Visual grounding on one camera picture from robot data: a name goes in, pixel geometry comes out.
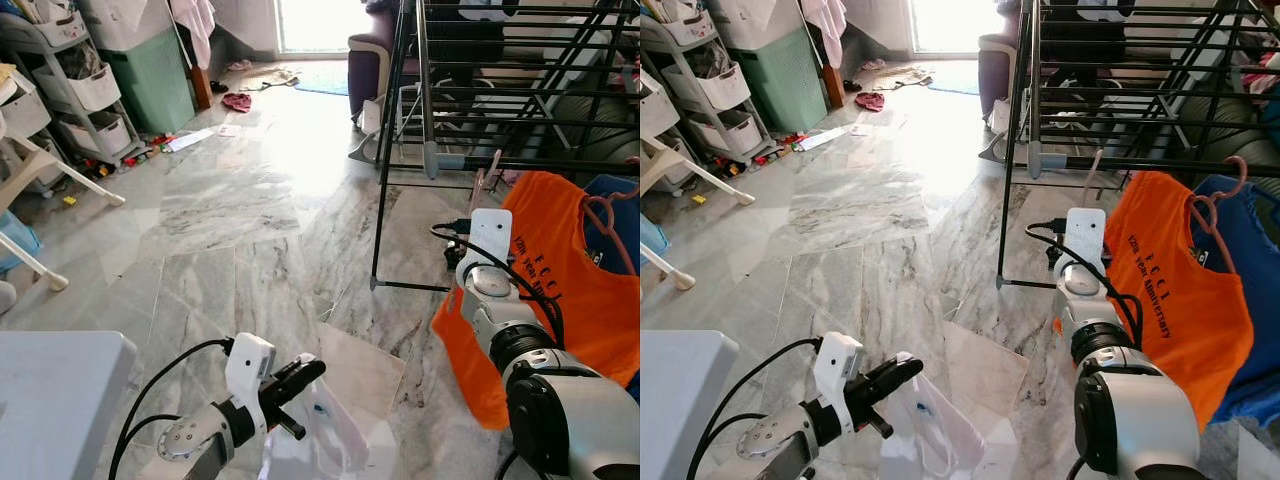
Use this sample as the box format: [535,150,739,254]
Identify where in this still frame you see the white paper sheet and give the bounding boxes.
[165,128,216,153]
[797,126,849,151]

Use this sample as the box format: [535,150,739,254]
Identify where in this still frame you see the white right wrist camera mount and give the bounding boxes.
[468,208,513,263]
[1065,207,1108,266]

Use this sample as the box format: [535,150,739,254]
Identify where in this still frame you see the blue floor mat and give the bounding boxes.
[295,68,351,98]
[925,68,981,96]

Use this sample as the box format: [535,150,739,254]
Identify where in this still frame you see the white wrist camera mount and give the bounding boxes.
[225,333,276,411]
[1065,207,1108,266]
[468,208,513,263]
[815,333,866,411]

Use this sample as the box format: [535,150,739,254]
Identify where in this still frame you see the white baby high chair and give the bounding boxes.
[640,70,756,291]
[0,70,128,293]

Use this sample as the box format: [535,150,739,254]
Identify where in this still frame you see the purple armchair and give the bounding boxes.
[347,0,421,126]
[978,0,1041,126]

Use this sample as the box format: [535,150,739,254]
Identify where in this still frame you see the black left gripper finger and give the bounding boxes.
[272,352,316,389]
[283,360,329,403]
[873,360,926,406]
[862,352,913,391]

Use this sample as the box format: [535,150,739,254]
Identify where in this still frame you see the green laundry hamper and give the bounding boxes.
[80,0,198,136]
[705,0,831,133]

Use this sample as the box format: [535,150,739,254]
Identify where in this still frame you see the pink hanging clothes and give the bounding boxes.
[800,0,849,69]
[170,0,218,71]

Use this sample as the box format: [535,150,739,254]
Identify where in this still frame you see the small light blue box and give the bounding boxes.
[640,215,671,256]
[0,210,43,276]

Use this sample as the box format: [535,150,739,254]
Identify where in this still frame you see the black metal drying rack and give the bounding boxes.
[370,0,641,293]
[995,0,1280,291]

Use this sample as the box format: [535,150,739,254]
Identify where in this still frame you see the blue garment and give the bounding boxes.
[1190,175,1280,429]
[585,175,641,401]

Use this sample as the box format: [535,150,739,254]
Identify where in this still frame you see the beige floor cloth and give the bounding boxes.
[240,68,299,91]
[872,66,933,89]

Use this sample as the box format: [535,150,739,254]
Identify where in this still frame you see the white garment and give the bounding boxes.
[258,352,371,480]
[878,352,986,480]

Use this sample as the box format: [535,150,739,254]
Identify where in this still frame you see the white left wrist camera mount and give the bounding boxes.
[815,333,866,411]
[225,333,276,411]

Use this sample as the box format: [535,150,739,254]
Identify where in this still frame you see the white drawer storage cart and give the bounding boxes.
[0,0,146,171]
[640,0,776,166]

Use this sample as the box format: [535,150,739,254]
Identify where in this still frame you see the orange shirt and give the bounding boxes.
[1052,170,1256,431]
[432,170,641,431]

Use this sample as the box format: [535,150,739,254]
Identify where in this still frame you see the light blue folding table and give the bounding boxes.
[640,330,739,480]
[0,330,138,480]

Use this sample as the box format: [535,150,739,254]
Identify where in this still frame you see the dark hanging garment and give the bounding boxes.
[425,0,506,71]
[1040,0,1126,71]

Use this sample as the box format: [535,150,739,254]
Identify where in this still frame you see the dark grey sofa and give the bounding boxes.
[545,95,641,166]
[1200,95,1280,166]

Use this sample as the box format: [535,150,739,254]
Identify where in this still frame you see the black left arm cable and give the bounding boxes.
[685,338,823,480]
[108,338,236,480]

